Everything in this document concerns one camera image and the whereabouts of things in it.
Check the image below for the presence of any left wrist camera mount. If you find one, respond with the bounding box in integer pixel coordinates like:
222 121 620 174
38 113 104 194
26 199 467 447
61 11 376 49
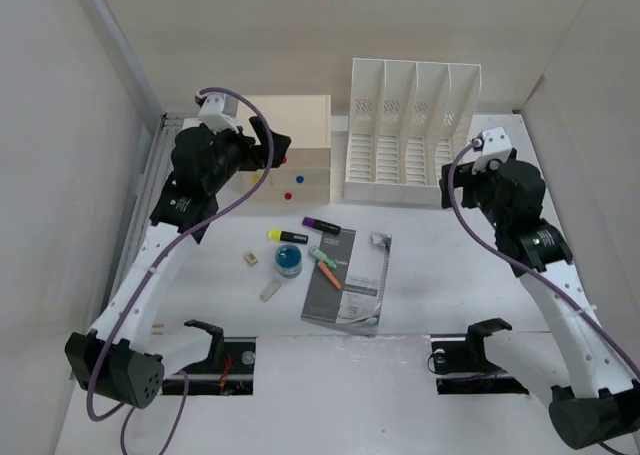
195 90 238 133

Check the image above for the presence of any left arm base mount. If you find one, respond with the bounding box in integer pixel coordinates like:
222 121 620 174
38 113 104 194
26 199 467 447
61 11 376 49
183 320 257 396

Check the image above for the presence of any green correction tape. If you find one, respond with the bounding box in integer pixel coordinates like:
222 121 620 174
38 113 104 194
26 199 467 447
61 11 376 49
309 246 337 269

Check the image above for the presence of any blue round jar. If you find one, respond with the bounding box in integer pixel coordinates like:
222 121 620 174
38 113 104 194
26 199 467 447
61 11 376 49
275 244 302 279

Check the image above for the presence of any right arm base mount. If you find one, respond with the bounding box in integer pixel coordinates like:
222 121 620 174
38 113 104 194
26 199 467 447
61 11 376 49
427 318 529 395

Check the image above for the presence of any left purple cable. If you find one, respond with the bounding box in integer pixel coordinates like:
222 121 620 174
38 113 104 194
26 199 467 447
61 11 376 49
85 86 275 455

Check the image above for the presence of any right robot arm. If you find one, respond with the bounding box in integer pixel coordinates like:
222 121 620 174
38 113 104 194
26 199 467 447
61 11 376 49
440 157 639 450

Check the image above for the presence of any white rectangular eraser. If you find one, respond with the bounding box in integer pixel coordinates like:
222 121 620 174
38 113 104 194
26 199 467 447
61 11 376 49
259 281 282 303

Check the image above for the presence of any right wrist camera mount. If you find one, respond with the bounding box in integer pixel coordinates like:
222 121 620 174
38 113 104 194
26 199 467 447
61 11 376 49
472 127 513 175

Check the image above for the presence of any white file organizer rack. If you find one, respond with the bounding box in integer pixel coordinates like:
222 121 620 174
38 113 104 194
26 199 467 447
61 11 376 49
343 58 482 207

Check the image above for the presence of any purple highlighter marker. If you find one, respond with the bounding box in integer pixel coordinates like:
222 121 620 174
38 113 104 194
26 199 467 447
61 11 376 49
302 217 342 235

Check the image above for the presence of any aluminium rail frame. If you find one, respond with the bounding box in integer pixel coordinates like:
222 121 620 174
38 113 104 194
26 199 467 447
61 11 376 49
98 113 185 312

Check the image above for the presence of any grey setup guide booklet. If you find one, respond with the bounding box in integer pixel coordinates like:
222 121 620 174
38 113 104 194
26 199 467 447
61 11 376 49
301 228 392 336

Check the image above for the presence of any cream drawer cabinet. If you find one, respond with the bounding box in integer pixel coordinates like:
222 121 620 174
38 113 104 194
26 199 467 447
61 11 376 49
248 95 332 205

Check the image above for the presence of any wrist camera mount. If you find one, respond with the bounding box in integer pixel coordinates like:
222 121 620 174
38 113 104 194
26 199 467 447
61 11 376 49
472 127 513 175
195 90 238 133

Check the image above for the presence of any yellow highlighter marker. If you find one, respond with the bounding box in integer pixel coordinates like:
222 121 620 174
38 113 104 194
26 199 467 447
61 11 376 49
267 229 309 245

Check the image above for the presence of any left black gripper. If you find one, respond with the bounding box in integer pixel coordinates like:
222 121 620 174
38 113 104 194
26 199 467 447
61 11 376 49
204 118 290 195

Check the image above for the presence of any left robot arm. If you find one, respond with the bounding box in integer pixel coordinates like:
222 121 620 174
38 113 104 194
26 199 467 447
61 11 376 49
65 116 291 409

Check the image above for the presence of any orange correction tape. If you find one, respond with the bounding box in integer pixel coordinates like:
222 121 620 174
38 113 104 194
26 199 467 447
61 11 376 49
317 261 342 290

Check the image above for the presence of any small yellow eraser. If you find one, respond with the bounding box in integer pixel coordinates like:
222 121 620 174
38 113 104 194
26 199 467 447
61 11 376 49
244 252 258 266

